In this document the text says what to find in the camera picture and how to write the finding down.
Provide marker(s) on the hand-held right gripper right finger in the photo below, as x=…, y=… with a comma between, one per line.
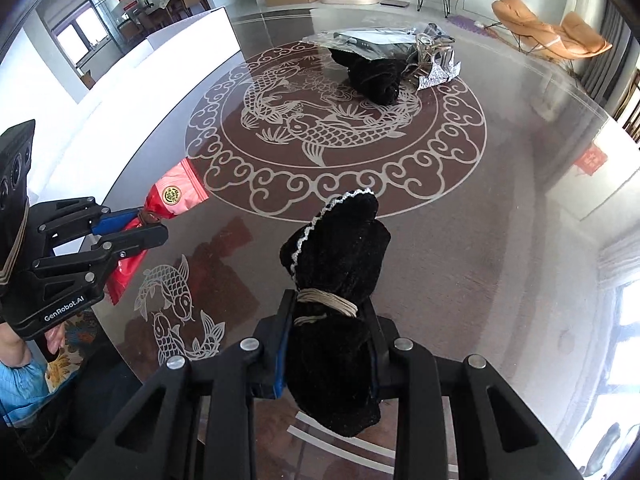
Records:
x=385, y=370

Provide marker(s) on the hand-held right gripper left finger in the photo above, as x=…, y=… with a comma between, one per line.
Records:
x=270, y=360

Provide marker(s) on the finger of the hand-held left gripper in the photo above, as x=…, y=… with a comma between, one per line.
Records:
x=112, y=222
x=135, y=240

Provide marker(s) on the red foil packet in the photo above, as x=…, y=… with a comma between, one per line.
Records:
x=187, y=185

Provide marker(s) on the lace-trimmed black velvet pouch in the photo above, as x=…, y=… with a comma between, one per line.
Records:
x=340, y=270

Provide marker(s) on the person's left forearm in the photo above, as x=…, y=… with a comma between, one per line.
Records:
x=17, y=390

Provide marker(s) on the patterned glass desktop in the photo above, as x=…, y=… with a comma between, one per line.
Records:
x=500, y=185

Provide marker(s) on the person's left hand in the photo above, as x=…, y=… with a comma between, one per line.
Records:
x=55, y=337

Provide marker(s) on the white counter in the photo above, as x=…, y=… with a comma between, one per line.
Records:
x=175, y=60

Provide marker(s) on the plain black velvet pouch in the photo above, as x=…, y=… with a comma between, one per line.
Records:
x=372, y=77

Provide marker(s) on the silver glitter hair clip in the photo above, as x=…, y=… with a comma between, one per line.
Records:
x=435, y=72

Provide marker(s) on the clear plastic bag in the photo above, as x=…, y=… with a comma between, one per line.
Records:
x=360, y=37

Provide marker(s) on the small flat floor mat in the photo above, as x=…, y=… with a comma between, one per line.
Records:
x=396, y=3

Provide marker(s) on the purple floor mat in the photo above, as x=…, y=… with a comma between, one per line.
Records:
x=470, y=25

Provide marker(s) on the orange rocking chair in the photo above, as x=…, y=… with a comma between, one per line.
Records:
x=520, y=12

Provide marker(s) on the grey curtain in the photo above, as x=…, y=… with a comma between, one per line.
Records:
x=605, y=45

